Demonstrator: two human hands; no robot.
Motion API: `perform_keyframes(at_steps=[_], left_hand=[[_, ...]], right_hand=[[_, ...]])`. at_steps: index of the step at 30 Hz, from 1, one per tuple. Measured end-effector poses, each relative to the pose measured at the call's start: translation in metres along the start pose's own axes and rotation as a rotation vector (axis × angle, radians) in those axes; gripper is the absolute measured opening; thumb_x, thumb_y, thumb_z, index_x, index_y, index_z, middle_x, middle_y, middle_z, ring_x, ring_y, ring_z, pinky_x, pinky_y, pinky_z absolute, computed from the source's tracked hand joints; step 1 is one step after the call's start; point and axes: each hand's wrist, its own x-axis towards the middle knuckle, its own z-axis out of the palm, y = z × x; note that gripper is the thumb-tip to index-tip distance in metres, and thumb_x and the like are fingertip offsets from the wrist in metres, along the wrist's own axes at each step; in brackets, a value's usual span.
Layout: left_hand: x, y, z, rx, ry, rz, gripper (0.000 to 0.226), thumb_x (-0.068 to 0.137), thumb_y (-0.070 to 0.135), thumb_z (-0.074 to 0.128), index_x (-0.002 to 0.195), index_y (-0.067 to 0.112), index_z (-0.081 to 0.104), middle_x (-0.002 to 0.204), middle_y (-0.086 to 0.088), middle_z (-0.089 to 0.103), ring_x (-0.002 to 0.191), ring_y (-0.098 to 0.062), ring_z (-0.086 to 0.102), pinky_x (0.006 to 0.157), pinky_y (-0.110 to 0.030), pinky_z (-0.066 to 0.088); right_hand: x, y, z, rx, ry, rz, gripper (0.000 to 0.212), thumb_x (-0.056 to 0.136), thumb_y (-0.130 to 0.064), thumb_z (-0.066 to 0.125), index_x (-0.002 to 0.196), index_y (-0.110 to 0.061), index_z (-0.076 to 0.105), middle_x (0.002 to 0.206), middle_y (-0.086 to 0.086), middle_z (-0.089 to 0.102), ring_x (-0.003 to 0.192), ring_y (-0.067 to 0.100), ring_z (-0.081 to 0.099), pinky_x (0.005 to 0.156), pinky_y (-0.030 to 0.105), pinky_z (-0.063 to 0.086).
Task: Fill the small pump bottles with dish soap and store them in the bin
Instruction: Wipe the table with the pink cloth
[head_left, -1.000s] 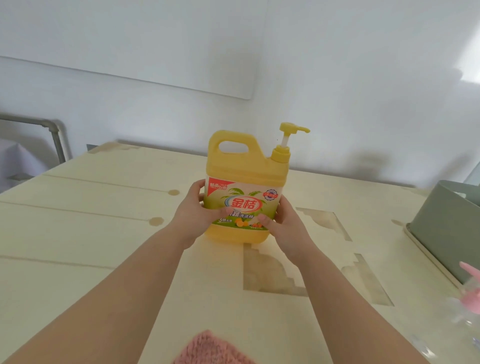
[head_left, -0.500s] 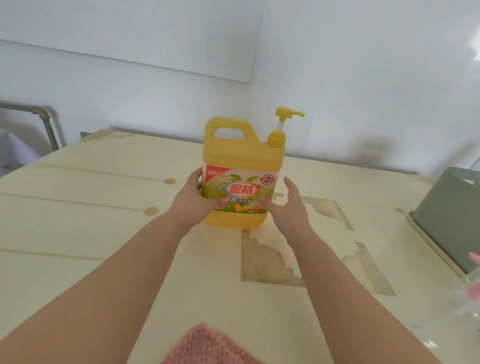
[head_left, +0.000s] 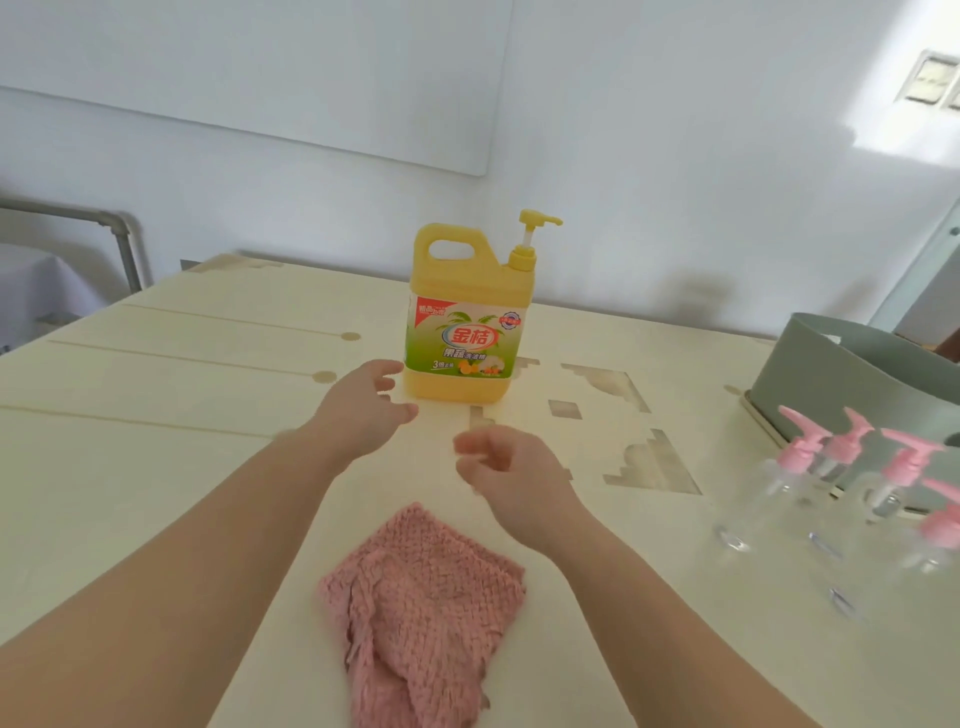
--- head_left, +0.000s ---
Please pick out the white wall board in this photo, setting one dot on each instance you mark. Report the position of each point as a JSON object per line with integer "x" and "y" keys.
{"x": 262, "y": 67}

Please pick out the grey metal pipe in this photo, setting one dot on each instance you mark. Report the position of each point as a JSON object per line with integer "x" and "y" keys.
{"x": 112, "y": 221}

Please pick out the cream tray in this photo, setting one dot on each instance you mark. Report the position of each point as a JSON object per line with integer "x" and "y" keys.
{"x": 757, "y": 420}

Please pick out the person's left hand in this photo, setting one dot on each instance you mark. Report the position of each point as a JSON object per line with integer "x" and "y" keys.
{"x": 356, "y": 420}

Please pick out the pink textured cloth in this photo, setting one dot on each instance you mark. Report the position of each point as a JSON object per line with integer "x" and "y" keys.
{"x": 427, "y": 600}

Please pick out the person's right forearm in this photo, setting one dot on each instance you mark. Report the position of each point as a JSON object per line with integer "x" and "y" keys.
{"x": 660, "y": 637}

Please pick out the person's right hand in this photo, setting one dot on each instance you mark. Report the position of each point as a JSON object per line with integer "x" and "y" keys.
{"x": 532, "y": 495}

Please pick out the white door frame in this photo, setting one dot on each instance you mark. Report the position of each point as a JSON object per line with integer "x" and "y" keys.
{"x": 919, "y": 277}

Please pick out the grey-green plastic basket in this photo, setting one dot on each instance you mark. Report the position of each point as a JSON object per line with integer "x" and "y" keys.
{"x": 847, "y": 375}

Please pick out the yellow detergent jug with pump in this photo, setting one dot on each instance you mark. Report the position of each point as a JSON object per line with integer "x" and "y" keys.
{"x": 465, "y": 300}

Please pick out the person's left forearm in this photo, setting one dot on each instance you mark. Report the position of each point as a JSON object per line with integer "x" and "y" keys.
{"x": 165, "y": 577}

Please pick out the white wall switch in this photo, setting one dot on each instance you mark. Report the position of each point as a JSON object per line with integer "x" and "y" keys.
{"x": 955, "y": 94}
{"x": 928, "y": 77}

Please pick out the white tablecloth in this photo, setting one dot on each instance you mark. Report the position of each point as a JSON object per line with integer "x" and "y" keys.
{"x": 37, "y": 292}

